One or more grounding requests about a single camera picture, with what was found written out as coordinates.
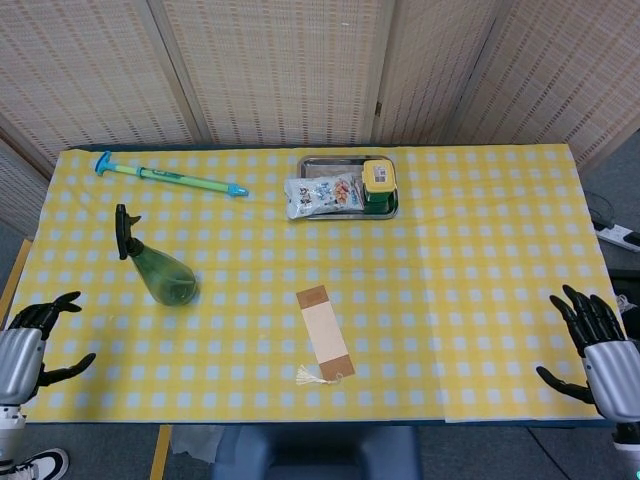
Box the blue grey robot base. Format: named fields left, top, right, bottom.
left=212, top=424, right=421, bottom=480

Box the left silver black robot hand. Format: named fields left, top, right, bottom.
left=0, top=291, right=97, bottom=406

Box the white power strip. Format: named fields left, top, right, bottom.
left=593, top=223, right=640, bottom=254

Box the white snack packet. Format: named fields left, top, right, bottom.
left=283, top=172, right=366, bottom=221

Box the white plastic sheet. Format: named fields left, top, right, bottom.
left=169, top=424, right=224, bottom=464

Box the black power cable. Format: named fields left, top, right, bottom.
left=584, top=189, right=622, bottom=231

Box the white black sneaker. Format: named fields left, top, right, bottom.
left=0, top=447, right=70, bottom=480

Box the green blue water pump toy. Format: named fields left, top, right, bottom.
left=92, top=150, right=250, bottom=200

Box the brown cream bookmark with tassel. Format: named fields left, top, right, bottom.
left=294, top=286, right=356, bottom=389

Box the metal tray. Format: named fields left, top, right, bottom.
left=296, top=154, right=401, bottom=221

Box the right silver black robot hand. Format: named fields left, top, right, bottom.
left=535, top=284, right=640, bottom=426

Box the woven folding screen panel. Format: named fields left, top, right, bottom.
left=449, top=0, right=640, bottom=166
left=147, top=0, right=396, bottom=147
left=0, top=134, right=51, bottom=236
left=0, top=0, right=206, bottom=176
left=372, top=0, right=501, bottom=146

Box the green container yellow lid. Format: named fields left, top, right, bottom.
left=360, top=159, right=399, bottom=215

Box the yellow white checkered tablecloth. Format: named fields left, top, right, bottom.
left=0, top=143, right=632, bottom=425

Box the green spray bottle black trigger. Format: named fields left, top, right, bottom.
left=114, top=203, right=200, bottom=307

